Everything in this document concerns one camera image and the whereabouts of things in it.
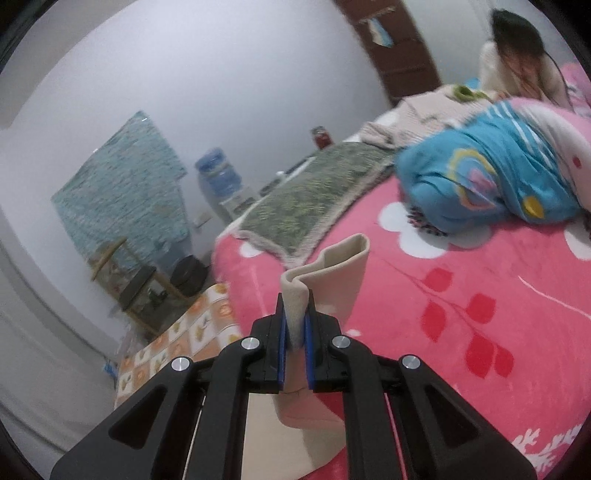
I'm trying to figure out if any white water dispenser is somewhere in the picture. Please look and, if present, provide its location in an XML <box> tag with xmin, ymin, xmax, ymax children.
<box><xmin>217</xmin><ymin>185</ymin><xmax>259</xmax><ymax>220</ymax></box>

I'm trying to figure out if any wooden chair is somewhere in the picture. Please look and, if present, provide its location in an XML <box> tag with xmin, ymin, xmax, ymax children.
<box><xmin>90</xmin><ymin>236</ymin><xmax>199</xmax><ymax>335</ymax></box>

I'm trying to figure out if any teal floral hanging cloth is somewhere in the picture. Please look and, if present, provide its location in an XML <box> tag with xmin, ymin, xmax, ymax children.
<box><xmin>51</xmin><ymin>111</ymin><xmax>192</xmax><ymax>273</ymax></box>

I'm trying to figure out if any blue water bottle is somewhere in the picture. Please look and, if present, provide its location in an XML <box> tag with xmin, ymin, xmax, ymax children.
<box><xmin>194</xmin><ymin>148</ymin><xmax>243</xmax><ymax>199</ymax></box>

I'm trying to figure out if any small hanging cloth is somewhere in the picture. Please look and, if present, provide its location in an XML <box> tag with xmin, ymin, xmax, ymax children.
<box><xmin>365</xmin><ymin>16</ymin><xmax>398</xmax><ymax>49</ymax></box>

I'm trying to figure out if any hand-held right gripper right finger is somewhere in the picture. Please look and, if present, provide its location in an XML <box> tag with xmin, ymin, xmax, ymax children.
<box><xmin>302</xmin><ymin>290</ymin><xmax>539</xmax><ymax>480</ymax></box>

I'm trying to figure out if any beige knitted cloth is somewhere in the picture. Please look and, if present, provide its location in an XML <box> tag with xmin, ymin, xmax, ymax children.
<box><xmin>360</xmin><ymin>85</ymin><xmax>499</xmax><ymax>148</ymax></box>

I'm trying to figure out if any green patterned pillow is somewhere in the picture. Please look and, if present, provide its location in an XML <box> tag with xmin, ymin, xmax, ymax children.
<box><xmin>231</xmin><ymin>141</ymin><xmax>398</xmax><ymax>271</ymax></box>

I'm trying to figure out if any blue floral quilt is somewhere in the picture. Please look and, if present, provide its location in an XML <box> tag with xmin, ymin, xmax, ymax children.
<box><xmin>396</xmin><ymin>97</ymin><xmax>591</xmax><ymax>236</ymax></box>

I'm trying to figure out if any beige zip jacket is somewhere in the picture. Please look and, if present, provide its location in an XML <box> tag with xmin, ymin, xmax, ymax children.
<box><xmin>191</xmin><ymin>234</ymin><xmax>372</xmax><ymax>480</ymax></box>

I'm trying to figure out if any black round object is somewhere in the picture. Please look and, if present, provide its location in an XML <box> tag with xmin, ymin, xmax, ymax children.
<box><xmin>170</xmin><ymin>255</ymin><xmax>209</xmax><ymax>298</ymax></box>

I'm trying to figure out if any brown wooden door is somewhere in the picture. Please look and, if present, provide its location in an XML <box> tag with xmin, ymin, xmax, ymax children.
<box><xmin>332</xmin><ymin>0</ymin><xmax>444</xmax><ymax>107</ymax></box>

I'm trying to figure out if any small green object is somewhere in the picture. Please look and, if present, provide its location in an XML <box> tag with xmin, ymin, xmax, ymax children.
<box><xmin>450</xmin><ymin>83</ymin><xmax>490</xmax><ymax>102</ymax></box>

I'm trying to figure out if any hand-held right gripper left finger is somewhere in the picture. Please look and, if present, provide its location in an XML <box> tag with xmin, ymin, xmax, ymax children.
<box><xmin>50</xmin><ymin>293</ymin><xmax>289</xmax><ymax>480</ymax></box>

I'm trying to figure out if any tile pattern tablecloth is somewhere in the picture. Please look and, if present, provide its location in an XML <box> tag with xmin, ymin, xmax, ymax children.
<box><xmin>113</xmin><ymin>281</ymin><xmax>241</xmax><ymax>411</ymax></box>

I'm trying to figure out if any white curtain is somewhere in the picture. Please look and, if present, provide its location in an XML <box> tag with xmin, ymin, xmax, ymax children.
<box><xmin>0</xmin><ymin>212</ymin><xmax>121</xmax><ymax>462</ymax></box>

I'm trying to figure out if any pink floral blanket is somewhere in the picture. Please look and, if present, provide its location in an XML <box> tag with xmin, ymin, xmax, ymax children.
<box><xmin>212</xmin><ymin>62</ymin><xmax>591</xmax><ymax>480</ymax></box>

